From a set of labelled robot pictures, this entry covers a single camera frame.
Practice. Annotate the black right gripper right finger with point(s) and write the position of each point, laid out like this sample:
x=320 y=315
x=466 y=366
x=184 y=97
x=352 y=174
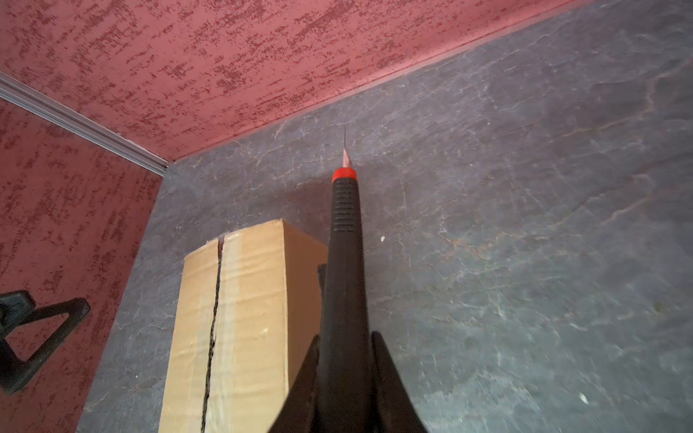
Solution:
x=394 y=411

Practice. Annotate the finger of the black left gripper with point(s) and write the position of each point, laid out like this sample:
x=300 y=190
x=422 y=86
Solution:
x=31 y=334

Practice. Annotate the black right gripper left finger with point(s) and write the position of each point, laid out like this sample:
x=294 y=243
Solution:
x=298 y=411

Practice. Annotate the red black utility knife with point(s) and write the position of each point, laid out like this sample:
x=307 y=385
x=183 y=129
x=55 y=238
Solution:
x=344 y=369

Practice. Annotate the brown cardboard express box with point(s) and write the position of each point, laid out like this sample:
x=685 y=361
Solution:
x=249 y=306

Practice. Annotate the left aluminium corner post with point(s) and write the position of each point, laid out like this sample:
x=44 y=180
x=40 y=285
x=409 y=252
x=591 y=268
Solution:
x=35 y=102

